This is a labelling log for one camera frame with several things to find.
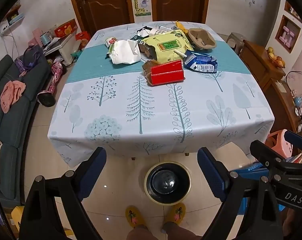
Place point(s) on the wooden sideboard cabinet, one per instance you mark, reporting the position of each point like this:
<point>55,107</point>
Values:
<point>276,91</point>

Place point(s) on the green strawberry wrapper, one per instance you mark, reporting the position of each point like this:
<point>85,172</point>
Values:
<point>109,41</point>

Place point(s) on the left brown wooden door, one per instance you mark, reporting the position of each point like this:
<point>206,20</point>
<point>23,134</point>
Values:
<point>94,15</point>

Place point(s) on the red gift box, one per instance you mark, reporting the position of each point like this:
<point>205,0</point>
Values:
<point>66,28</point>

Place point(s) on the pink patterned roll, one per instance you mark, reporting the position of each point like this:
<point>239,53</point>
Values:
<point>46,97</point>

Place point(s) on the yellow-rimmed black trash bin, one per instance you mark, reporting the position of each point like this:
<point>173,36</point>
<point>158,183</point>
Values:
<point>167,183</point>

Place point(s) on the yellow foil wrapper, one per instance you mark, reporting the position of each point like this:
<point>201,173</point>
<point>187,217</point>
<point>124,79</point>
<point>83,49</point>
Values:
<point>181,27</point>

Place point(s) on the tree-patterned tablecloth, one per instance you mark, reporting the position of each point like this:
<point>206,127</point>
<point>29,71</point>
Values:
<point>112,106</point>

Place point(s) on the brown wooden door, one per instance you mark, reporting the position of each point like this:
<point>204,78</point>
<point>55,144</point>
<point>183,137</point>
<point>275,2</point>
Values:
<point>180,10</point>
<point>94,15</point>

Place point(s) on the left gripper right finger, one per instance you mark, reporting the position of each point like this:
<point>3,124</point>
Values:
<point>261,218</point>

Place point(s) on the fruit pile on cabinet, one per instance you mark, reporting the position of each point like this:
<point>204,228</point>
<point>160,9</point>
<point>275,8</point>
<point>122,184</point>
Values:
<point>277,61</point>

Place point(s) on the yellow slipper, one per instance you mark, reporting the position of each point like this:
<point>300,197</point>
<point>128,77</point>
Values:
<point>175,214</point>
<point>134,217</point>

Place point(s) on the dark green sofa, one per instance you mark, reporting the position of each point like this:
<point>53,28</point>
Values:
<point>15,126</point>

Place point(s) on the red cardboard box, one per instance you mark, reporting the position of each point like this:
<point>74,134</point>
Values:
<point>167,73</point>

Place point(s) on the right brown wooden door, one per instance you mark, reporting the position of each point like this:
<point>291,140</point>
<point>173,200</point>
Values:
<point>180,10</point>

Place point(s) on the blue milk carton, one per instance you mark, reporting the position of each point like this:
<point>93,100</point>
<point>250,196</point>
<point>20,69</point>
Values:
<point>201,63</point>

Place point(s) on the brown pulp cup tray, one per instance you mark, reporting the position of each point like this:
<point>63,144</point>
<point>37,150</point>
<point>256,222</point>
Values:
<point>201,39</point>

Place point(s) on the pink cloth on sofa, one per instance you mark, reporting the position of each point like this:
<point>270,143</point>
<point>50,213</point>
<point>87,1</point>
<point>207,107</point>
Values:
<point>11,93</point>

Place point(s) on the checkered paper cup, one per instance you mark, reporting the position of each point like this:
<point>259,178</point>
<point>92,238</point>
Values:
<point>155,32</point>

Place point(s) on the grey plastic stool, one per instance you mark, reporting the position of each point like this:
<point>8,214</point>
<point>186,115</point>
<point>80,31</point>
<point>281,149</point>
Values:
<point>238,40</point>

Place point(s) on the right yellow slipper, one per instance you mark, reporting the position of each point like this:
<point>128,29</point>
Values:
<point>175,214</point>

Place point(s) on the left yellow slipper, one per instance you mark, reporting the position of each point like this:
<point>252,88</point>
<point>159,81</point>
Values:
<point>134,217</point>

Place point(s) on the yellow-green snack bag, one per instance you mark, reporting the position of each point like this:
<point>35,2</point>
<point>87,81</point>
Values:
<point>166,47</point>

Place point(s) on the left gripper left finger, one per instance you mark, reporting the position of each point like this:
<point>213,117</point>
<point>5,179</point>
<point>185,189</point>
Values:
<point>40,217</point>

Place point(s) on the blue plastic stool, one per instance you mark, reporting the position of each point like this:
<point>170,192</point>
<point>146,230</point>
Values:
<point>252,172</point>

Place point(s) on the framed pink wall picture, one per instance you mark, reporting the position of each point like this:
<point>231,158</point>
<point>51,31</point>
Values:
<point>288,33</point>

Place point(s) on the pink plastic stool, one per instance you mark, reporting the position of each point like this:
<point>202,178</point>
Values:
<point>277,142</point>

